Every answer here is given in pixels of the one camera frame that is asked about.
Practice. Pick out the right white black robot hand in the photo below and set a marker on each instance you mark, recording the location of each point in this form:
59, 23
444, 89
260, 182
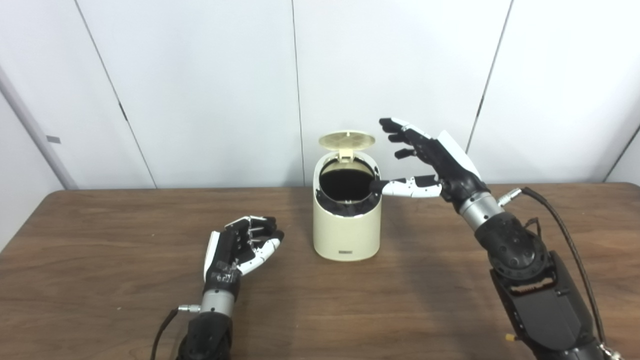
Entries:
450, 160

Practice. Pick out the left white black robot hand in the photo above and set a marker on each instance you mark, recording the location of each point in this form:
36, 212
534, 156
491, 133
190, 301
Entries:
227, 255

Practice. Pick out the cream round bin lid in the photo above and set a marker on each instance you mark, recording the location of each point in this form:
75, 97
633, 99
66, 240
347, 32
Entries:
346, 140

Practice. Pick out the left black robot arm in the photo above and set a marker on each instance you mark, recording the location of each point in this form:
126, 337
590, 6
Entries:
205, 335

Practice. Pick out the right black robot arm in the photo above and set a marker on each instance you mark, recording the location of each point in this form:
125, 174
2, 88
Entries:
540, 290

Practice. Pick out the cream-colored round bin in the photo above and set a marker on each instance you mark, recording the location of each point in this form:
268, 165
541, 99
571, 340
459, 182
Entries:
345, 235

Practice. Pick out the small grey post tag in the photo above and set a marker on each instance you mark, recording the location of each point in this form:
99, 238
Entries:
53, 139

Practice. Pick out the grey wall post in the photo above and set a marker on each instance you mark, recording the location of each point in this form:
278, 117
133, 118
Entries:
35, 130

